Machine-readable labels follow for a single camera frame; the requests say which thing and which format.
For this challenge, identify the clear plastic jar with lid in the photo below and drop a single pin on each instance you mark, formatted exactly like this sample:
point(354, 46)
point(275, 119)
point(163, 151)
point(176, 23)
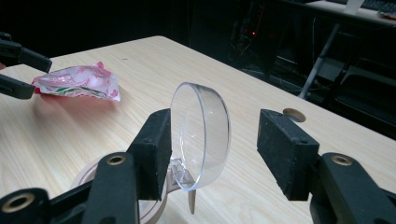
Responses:
point(202, 130)

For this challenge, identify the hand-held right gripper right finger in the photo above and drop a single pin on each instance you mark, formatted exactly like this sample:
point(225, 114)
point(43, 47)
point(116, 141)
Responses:
point(286, 155)

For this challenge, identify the white background desk top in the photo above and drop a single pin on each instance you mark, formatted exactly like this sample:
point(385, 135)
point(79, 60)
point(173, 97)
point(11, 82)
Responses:
point(336, 11)

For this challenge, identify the black computer tower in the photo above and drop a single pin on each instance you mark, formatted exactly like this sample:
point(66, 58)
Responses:
point(253, 40)

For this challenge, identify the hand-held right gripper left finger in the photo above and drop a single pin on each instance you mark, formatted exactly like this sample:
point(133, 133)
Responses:
point(152, 155)

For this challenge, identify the white desk leg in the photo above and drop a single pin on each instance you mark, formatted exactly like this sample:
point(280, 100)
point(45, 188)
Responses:
point(317, 63)

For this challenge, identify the pink and white snack bag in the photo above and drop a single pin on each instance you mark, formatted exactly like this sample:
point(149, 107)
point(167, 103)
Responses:
point(81, 82)

